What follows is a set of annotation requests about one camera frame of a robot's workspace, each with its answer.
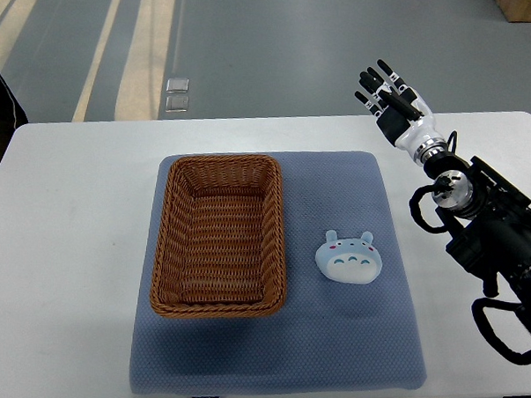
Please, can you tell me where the lower metal floor plate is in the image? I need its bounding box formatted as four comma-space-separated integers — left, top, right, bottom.
166, 94, 188, 113

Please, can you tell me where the upper metal floor plate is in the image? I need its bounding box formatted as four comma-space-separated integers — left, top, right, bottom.
166, 77, 189, 93

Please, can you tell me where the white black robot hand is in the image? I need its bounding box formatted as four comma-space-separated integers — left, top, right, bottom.
355, 60, 447, 166

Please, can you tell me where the blue plush toy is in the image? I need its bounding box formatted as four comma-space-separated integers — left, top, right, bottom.
315, 230, 383, 285

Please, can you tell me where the metal floor plate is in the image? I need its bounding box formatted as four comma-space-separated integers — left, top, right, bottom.
166, 77, 189, 93
166, 94, 188, 113

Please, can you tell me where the blue quilted mat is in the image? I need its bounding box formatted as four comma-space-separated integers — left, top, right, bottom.
129, 151, 426, 397

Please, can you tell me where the brown cardboard box corner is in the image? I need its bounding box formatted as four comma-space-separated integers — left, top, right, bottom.
496, 0, 531, 23

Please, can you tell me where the brown wicker basket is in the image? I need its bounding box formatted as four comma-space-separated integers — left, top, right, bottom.
149, 154, 287, 320

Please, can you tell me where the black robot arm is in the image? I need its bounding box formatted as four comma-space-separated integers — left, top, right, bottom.
409, 132, 531, 365

